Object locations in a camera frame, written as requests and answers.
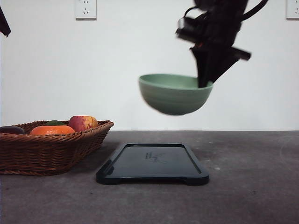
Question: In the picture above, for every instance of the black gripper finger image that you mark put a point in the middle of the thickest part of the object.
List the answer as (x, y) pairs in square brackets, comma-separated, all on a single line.
[(4, 26)]

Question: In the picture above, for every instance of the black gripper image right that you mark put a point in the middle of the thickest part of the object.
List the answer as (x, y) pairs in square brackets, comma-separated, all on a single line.
[(215, 52)]

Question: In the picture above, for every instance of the green ceramic bowl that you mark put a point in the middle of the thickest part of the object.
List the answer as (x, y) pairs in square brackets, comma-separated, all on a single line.
[(173, 94)]

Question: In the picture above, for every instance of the brown wicker basket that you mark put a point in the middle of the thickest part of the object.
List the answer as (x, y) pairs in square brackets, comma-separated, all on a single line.
[(47, 155)]

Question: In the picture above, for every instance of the dark purple fruit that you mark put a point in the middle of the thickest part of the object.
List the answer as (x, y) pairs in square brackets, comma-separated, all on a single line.
[(12, 130)]

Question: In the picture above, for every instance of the dark green fruit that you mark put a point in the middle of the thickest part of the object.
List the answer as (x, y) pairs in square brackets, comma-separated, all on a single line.
[(55, 123)]

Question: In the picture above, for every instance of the orange tangerine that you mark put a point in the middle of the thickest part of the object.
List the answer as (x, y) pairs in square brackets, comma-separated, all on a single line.
[(52, 130)]

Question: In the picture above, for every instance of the red yellow apple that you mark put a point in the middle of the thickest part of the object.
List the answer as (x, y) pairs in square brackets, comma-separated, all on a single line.
[(82, 122)]

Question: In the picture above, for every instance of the black rectangular tray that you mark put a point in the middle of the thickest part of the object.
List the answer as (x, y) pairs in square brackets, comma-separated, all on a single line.
[(152, 162)]

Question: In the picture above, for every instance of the black wrist camera image right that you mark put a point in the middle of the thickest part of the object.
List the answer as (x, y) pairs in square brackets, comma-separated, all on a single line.
[(192, 25)]

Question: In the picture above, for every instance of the white wall socket left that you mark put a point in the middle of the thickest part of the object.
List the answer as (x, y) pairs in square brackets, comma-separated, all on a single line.
[(85, 10)]

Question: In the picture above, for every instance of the white wall socket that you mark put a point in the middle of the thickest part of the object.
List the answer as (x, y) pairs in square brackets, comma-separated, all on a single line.
[(85, 10), (292, 11)]

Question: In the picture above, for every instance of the white wall socket right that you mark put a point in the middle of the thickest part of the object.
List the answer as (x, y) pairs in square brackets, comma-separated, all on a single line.
[(292, 11)]

